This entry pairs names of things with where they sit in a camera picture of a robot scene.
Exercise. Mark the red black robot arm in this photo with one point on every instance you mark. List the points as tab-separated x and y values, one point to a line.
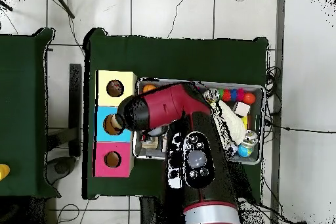
162	105

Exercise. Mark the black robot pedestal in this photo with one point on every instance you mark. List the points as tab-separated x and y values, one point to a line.
148	213

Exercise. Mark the dark green tablecloth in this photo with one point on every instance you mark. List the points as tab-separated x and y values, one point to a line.
170	58
21	103

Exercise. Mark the blue globe ball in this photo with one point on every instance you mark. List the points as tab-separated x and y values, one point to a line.
242	151

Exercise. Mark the wooden box with three holes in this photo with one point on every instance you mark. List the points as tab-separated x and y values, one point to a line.
123	98

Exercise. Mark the orange red smooth ball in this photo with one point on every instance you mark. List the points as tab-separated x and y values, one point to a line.
248	98

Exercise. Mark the large wooden cube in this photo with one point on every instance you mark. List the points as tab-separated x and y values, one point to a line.
241	108

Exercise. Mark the cream waffle cloth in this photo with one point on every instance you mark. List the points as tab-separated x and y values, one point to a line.
233	124

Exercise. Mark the orange basketball toy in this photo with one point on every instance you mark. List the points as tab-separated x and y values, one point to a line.
148	88

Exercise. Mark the silver metal can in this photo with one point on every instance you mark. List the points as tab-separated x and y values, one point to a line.
211	95
250	137

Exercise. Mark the black stand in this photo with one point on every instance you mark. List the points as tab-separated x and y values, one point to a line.
75	103

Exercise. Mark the yellow object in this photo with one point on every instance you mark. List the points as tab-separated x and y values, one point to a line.
4	172

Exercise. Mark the metal mesh bin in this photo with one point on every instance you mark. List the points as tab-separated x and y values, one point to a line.
258	155

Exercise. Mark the black tripod leg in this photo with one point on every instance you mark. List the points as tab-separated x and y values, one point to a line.
63	4

